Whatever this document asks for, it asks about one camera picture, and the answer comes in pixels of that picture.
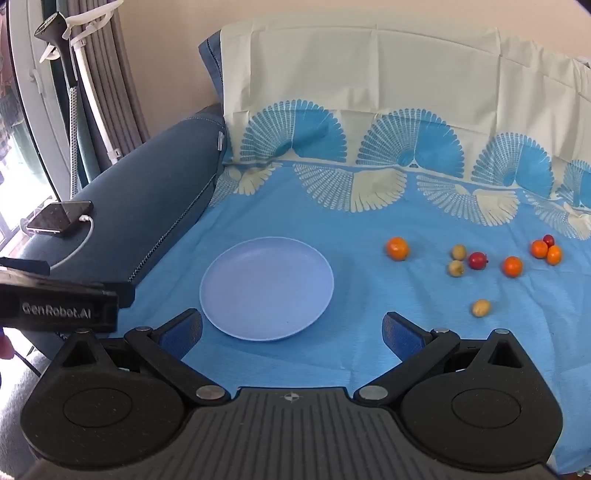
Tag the small dark red fruit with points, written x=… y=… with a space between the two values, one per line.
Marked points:
x=548 y=240

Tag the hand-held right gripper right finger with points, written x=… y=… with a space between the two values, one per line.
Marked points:
x=406 y=334

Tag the garment steamer on stand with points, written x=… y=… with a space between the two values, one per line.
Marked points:
x=94 y=92

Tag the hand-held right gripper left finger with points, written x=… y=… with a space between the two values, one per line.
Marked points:
x=180 y=334

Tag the black garment steamer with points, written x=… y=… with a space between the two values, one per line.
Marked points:
x=53 y=30

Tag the oval orange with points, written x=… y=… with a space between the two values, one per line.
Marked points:
x=554 y=254

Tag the small orange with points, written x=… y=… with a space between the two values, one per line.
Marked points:
x=538 y=249

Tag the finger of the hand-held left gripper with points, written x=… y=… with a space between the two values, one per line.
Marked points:
x=125 y=295

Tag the white door frame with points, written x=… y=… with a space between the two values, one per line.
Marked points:
x=37 y=106

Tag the blue and cream printed blanket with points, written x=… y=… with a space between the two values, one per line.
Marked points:
x=369 y=194

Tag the yellow-green round fruit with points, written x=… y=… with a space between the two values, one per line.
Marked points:
x=480 y=308
x=458 y=252
x=456 y=268

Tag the grey curtain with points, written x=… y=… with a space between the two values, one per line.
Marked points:
x=122 y=69

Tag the large orange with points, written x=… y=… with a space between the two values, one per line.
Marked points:
x=397 y=248

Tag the blue sofa armrest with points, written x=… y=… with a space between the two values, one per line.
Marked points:
x=147 y=194

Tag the person's left hand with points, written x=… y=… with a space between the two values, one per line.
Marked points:
x=4 y=344

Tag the light blue plate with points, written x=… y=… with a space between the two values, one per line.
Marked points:
x=267 y=288

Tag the round orange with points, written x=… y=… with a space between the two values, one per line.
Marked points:
x=512 y=266

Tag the black smartphone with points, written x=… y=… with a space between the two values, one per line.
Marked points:
x=60 y=218

